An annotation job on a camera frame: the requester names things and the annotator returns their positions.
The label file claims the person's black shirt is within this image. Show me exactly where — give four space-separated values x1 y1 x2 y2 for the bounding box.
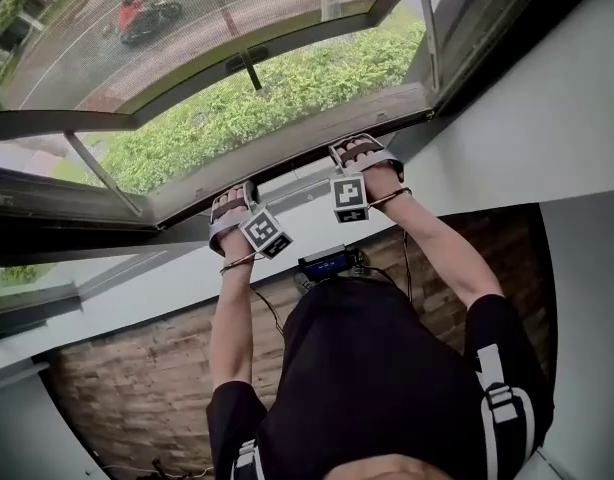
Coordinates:
205 276 557 480

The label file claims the person's right hand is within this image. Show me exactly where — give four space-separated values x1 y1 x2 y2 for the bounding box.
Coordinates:
338 138 377 156

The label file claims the black window handle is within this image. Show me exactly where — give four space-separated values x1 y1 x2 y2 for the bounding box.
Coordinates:
225 46 269 91

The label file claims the black motor scooter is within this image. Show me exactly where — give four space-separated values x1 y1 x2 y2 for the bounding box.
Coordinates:
118 0 184 47

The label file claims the green hedge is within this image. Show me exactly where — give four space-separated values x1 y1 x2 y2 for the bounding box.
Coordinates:
51 17 429 195

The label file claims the left hand-held gripper cable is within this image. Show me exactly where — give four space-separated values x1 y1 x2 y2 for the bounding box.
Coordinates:
219 253 289 338

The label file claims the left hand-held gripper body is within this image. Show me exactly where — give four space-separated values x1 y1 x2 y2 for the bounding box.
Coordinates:
208 180 294 261

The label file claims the hand-held gripper cable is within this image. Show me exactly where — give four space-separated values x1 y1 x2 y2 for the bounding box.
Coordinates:
219 253 289 338
366 186 416 305

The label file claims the person's left forearm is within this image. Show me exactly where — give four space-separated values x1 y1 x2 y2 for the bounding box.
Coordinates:
209 232 262 395

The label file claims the person's right forearm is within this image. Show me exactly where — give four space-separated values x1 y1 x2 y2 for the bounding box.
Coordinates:
365 165 506 319

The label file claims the grey mesh insect screen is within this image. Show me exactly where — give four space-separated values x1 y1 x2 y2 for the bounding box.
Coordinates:
0 0 436 232

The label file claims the black device with blue screen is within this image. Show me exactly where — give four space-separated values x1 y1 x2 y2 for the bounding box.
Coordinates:
297 243 363 285

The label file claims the white harness strap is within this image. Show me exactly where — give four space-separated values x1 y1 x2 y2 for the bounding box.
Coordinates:
478 343 539 465
233 438 266 480

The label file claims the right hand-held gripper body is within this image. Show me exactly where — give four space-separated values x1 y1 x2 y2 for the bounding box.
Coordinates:
327 134 405 225

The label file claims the dark framed window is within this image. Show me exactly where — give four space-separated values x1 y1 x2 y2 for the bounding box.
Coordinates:
0 0 546 339

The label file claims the right hand-held gripper cable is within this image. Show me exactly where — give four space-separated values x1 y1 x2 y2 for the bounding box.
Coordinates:
366 186 416 305

